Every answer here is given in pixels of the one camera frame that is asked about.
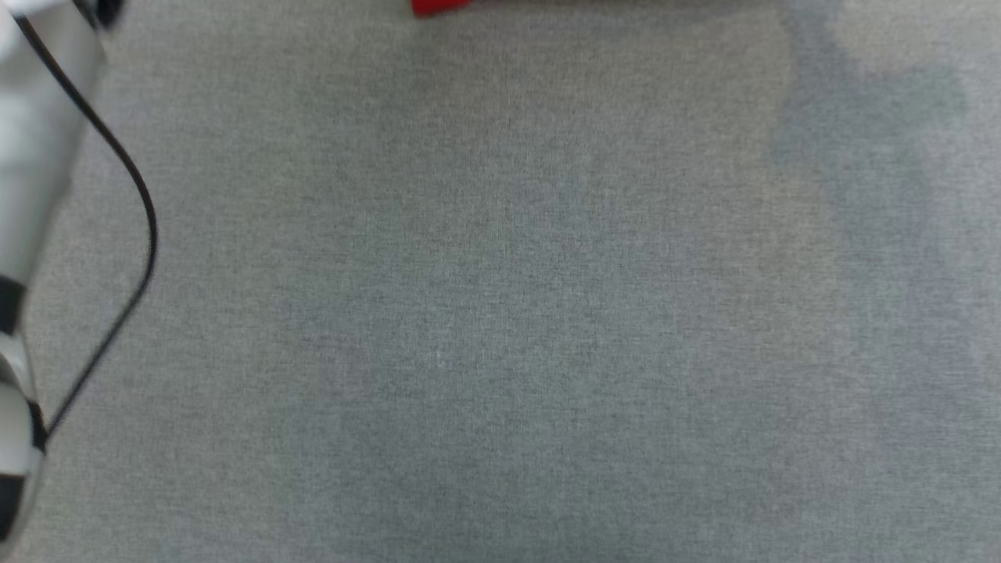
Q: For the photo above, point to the grey fabric sofa seat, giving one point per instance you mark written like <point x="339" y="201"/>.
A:
<point x="500" y="313"/>

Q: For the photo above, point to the red and white garment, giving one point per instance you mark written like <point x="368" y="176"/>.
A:
<point x="438" y="6"/>

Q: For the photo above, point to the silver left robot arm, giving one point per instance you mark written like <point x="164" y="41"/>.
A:
<point x="39" y="141"/>

